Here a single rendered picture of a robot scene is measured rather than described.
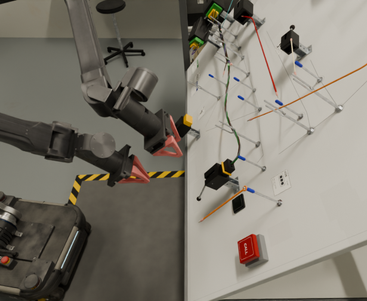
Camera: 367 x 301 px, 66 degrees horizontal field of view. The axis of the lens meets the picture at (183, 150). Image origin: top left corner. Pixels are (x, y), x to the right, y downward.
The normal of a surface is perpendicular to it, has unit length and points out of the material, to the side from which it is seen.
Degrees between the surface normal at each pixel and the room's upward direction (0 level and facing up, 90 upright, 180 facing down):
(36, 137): 74
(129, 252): 0
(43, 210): 0
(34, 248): 0
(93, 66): 10
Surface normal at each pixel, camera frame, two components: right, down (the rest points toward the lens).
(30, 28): -0.17, 0.74
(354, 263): -0.07, -0.67
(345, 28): -0.84, -0.37
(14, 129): 0.88, 0.00
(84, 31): -0.08, -0.36
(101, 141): 0.59, -0.09
